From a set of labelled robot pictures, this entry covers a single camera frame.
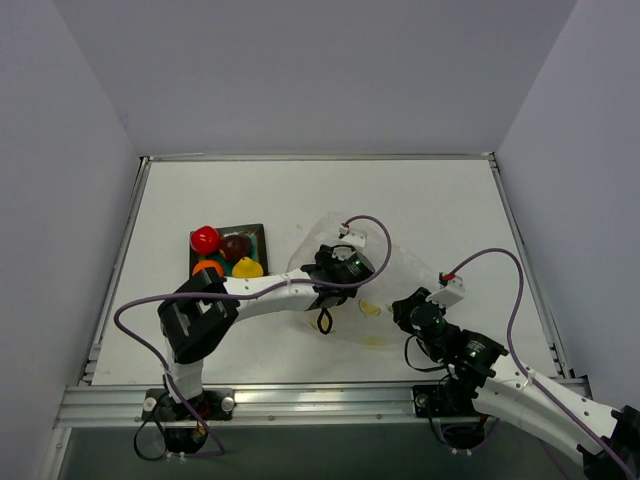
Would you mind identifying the clear printed plastic bag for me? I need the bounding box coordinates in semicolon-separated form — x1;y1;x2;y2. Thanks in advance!
287;212;437;349

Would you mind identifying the yellow fake lemon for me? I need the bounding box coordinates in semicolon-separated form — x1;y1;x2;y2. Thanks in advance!
231;257;264;279

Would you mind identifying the dark red fake fruit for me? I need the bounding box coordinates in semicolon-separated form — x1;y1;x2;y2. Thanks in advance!
219;234;253;263

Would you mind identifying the orange fake tangerine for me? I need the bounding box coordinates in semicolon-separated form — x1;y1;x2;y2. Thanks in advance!
191;259;225;277

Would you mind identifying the bright red fake apple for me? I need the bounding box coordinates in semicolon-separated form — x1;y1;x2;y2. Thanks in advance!
189;225;221;256

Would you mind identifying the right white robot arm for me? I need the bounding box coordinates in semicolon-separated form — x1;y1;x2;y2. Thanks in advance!
391;288;639;479

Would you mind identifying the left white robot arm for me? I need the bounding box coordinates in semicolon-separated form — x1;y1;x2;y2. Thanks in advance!
157;245;375;419

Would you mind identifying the square teal ceramic plate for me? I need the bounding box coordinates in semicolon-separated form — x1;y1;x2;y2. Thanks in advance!
188;224;269;277

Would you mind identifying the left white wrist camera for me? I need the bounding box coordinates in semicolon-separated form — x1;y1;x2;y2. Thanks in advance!
338;223;367;249

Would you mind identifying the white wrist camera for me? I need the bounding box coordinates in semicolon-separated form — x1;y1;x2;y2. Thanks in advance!
338;223;367;249
428;273;465;309

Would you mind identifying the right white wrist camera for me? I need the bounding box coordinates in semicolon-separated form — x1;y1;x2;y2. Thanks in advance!
428;273;465;309

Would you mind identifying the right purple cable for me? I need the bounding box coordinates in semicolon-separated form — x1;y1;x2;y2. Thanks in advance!
437;247;636;480

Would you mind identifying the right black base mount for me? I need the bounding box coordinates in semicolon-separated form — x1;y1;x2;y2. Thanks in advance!
412;380;485;451

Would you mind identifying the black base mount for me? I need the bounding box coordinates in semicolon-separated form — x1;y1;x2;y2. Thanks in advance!
412;380;485;451
133;388;236;461

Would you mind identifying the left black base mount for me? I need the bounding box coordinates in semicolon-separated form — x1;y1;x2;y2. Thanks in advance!
133;388;236;461

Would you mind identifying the aluminium front rail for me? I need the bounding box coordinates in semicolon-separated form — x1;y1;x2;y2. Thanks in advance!
53;377;598;429

